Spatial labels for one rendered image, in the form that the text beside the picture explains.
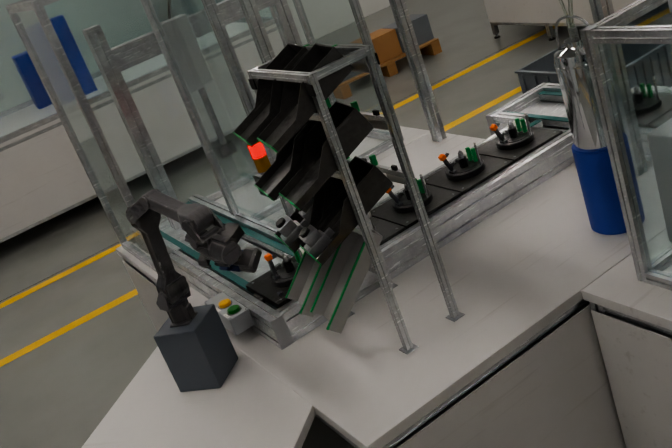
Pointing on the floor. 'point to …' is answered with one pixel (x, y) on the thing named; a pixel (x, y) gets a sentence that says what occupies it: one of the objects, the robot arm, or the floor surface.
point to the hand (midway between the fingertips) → (240, 264)
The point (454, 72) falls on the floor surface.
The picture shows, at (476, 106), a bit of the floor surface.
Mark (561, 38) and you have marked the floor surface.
